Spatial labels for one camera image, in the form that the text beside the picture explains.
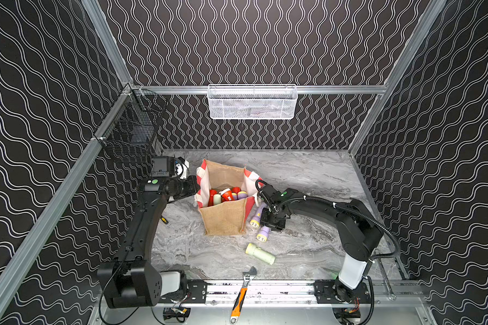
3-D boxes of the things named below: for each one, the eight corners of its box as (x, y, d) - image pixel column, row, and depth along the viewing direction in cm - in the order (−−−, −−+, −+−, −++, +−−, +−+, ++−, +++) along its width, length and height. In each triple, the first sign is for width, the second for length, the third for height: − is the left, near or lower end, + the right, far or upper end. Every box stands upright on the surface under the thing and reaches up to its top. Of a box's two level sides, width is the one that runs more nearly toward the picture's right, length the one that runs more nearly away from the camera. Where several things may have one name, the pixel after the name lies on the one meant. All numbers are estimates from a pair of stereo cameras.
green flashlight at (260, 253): (244, 253, 86) (244, 250, 83) (248, 245, 88) (248, 242, 85) (272, 266, 82) (273, 263, 80) (275, 257, 85) (276, 254, 82)
